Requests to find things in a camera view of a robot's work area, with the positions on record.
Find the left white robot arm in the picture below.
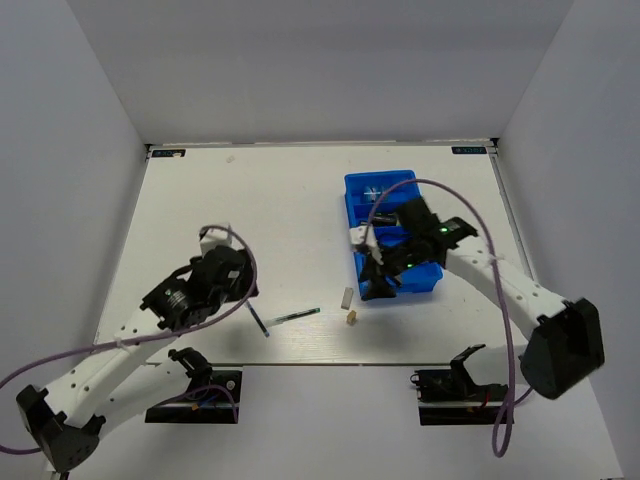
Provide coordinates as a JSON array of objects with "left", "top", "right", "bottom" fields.
[{"left": 16, "top": 245, "right": 256, "bottom": 474}]

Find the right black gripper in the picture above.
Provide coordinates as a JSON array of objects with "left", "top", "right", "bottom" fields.
[{"left": 358, "top": 235, "right": 423, "bottom": 302}]

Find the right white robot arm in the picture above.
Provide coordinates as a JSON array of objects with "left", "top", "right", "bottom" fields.
[{"left": 349, "top": 197, "right": 605, "bottom": 400}]

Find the purple cable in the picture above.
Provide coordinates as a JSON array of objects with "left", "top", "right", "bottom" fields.
[
  {"left": 367, "top": 178, "right": 534, "bottom": 459},
  {"left": 0, "top": 224, "right": 260, "bottom": 456}
]

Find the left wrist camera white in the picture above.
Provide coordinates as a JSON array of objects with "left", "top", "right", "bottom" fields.
[{"left": 198, "top": 222, "right": 232, "bottom": 256}]

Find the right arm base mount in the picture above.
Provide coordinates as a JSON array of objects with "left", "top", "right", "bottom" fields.
[{"left": 409, "top": 369, "right": 508, "bottom": 426}]

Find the corner label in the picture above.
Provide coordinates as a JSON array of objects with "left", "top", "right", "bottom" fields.
[
  {"left": 151, "top": 149, "right": 186, "bottom": 158},
  {"left": 451, "top": 145, "right": 487, "bottom": 155}
]

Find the purple cap highlighter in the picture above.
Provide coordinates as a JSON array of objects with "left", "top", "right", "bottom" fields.
[{"left": 374, "top": 227, "right": 408, "bottom": 237}]

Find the blue tape box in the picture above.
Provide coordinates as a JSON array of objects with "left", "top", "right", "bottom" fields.
[{"left": 362, "top": 186, "right": 386, "bottom": 204}]

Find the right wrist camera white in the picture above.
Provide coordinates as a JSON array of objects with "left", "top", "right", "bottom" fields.
[{"left": 349, "top": 225, "right": 380, "bottom": 257}]

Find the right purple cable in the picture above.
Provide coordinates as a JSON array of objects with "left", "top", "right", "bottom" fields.
[{"left": 367, "top": 178, "right": 534, "bottom": 459}]

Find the grey eraser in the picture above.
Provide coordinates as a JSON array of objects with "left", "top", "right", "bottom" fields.
[{"left": 340, "top": 287, "right": 354, "bottom": 310}]

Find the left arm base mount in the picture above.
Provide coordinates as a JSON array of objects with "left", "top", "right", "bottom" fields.
[{"left": 144, "top": 369, "right": 243, "bottom": 425}]

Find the blue pen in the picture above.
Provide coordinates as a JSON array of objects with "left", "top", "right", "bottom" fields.
[{"left": 246, "top": 300, "right": 270, "bottom": 338}]

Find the green pen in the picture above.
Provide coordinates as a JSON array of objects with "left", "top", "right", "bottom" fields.
[{"left": 264, "top": 308, "right": 321, "bottom": 328}]

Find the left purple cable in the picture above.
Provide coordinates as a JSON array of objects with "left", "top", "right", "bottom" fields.
[{"left": 0, "top": 224, "right": 260, "bottom": 456}]

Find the left corner label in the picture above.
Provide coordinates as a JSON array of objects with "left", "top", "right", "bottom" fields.
[{"left": 151, "top": 149, "right": 186, "bottom": 158}]

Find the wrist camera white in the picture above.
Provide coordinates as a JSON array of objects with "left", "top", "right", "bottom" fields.
[
  {"left": 198, "top": 222, "right": 232, "bottom": 256},
  {"left": 349, "top": 225, "right": 380, "bottom": 257}
]

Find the green cap highlighter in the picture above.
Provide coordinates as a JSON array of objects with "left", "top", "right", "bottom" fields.
[{"left": 372, "top": 214, "right": 398, "bottom": 226}]

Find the right corner label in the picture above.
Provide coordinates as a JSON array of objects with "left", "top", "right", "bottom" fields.
[{"left": 451, "top": 145, "right": 487, "bottom": 155}]

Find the blue compartment bin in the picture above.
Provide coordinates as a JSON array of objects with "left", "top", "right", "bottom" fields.
[{"left": 344, "top": 170, "right": 443, "bottom": 295}]

